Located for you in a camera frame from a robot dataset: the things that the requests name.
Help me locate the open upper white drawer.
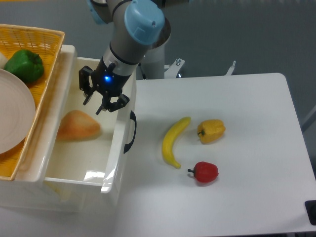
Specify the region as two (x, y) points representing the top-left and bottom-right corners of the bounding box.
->
(45, 57), (136, 194)

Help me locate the white round item in basket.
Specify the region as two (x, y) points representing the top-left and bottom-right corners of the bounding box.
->
(0, 52), (8, 69)

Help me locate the white drawer cabinet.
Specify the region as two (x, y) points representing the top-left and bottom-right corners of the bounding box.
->
(0, 44), (137, 213)

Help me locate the red toy bell pepper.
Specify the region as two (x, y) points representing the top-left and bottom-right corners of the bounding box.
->
(187, 161), (219, 183)

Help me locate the orange triangle bread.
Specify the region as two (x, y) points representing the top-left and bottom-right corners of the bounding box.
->
(56, 110), (101, 141)

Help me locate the beige round plate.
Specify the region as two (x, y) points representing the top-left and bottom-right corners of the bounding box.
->
(0, 69), (36, 153)

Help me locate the yellow woven basket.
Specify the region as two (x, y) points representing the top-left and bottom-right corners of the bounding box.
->
(0, 24), (65, 181)

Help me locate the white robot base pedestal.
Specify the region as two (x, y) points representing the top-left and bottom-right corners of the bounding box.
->
(138, 18), (171, 79)

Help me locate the black drawer handle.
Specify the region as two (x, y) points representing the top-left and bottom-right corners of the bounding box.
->
(123, 111), (137, 154)

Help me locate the yellow toy banana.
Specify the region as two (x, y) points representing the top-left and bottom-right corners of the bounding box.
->
(161, 117), (191, 169)

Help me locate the yellow toy bell pepper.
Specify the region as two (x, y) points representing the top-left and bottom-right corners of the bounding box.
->
(197, 119), (226, 144)

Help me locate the green toy bell pepper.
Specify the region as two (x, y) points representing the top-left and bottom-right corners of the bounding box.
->
(4, 49), (44, 83)

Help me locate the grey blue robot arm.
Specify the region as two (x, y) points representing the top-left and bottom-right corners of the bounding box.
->
(79, 0), (182, 114)

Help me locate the black object at table edge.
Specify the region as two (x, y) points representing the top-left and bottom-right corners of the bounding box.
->
(305, 200), (316, 226)

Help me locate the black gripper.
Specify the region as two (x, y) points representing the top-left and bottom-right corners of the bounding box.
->
(79, 58), (130, 115)

